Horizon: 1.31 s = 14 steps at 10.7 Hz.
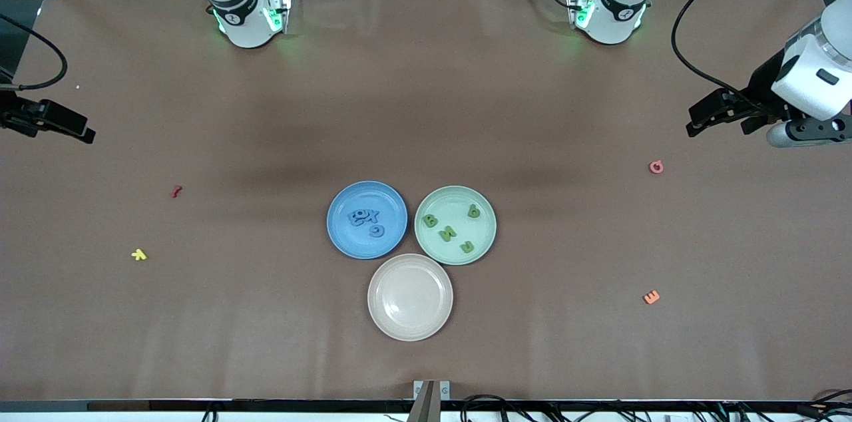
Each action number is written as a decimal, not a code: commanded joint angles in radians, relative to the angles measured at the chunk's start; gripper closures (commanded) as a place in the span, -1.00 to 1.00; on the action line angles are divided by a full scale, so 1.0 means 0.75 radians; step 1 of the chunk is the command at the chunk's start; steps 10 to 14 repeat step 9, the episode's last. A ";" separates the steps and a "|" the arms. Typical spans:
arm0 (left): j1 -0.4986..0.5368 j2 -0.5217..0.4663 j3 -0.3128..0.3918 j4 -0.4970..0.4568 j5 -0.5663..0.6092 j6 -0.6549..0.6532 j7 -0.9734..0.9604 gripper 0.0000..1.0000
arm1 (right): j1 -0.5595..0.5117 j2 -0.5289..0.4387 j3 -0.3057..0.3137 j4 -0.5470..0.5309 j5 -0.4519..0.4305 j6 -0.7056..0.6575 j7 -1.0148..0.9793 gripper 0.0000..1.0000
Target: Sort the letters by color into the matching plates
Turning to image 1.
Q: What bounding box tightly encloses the green plate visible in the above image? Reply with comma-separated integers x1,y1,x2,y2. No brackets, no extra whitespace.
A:
414,185,498,266

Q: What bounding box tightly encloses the brown table cover sheet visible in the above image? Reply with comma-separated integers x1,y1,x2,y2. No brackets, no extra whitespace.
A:
0,0,852,403

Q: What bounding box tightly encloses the blue plate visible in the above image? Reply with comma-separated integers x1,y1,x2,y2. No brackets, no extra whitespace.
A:
326,180,409,260

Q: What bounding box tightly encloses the beige pink plate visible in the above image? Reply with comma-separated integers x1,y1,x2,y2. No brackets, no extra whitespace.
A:
367,254,454,342

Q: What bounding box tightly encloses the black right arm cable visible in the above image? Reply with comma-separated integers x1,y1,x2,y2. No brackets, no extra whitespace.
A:
0,13,69,91

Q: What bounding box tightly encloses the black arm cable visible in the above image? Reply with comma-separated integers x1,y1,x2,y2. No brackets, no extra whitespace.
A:
671,0,819,110
0,13,69,91

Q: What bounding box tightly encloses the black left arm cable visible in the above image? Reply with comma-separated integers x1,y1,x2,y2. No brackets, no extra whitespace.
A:
671,0,819,110

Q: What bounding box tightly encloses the black cable bundle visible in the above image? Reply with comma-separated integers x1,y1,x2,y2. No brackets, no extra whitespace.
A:
459,390,852,422

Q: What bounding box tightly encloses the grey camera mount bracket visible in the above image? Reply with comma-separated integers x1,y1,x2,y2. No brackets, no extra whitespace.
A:
413,379,451,422

